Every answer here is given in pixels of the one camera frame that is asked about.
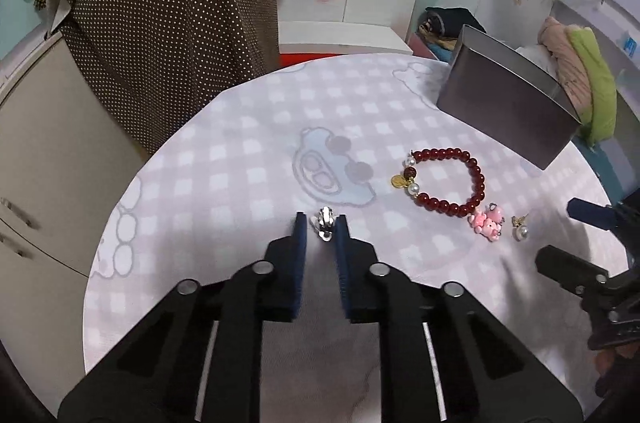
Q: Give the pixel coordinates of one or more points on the small pink charm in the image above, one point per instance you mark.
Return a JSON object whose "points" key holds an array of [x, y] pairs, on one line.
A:
{"points": [[487, 222]]}

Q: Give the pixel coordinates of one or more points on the white flat box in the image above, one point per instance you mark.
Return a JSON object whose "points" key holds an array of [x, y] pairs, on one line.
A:
{"points": [[341, 38]]}

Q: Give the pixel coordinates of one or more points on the beige lower cabinet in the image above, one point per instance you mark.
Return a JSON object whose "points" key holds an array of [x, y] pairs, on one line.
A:
{"points": [[64, 165]]}

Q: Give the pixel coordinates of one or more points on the brown polka dot cloth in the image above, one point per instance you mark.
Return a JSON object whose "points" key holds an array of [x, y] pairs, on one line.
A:
{"points": [[153, 64]]}

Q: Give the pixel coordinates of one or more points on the red upholstered bench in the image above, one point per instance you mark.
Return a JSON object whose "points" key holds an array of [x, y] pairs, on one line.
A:
{"points": [[293, 59]]}

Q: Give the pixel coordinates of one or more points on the pink checked tablecloth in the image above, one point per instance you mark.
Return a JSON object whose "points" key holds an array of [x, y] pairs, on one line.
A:
{"points": [[332, 133]]}

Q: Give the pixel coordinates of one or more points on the grey metal box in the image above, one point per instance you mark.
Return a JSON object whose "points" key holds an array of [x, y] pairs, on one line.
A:
{"points": [[507, 97]]}

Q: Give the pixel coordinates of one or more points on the white pillow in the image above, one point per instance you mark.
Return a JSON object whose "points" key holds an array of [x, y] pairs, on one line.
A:
{"points": [[541, 57]]}

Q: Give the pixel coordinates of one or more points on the folded black clothes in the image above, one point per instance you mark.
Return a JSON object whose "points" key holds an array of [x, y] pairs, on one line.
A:
{"points": [[442, 26]]}

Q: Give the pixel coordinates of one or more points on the person's right hand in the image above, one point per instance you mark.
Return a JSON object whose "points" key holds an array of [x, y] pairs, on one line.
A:
{"points": [[618, 369]]}

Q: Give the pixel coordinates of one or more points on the silver crystal clip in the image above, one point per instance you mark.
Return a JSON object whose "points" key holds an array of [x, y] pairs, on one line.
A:
{"points": [[323, 222]]}

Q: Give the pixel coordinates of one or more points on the green blanket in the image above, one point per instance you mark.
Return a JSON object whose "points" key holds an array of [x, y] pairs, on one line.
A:
{"points": [[602, 85]]}

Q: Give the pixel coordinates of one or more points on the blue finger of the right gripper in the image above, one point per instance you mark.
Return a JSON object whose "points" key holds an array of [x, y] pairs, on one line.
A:
{"points": [[573, 274], [591, 214]]}

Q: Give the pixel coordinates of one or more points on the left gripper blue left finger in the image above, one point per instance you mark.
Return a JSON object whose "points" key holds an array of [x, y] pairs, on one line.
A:
{"points": [[268, 290]]}

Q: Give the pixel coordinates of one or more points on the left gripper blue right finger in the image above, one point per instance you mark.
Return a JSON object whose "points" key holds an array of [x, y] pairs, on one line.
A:
{"points": [[375, 292]]}

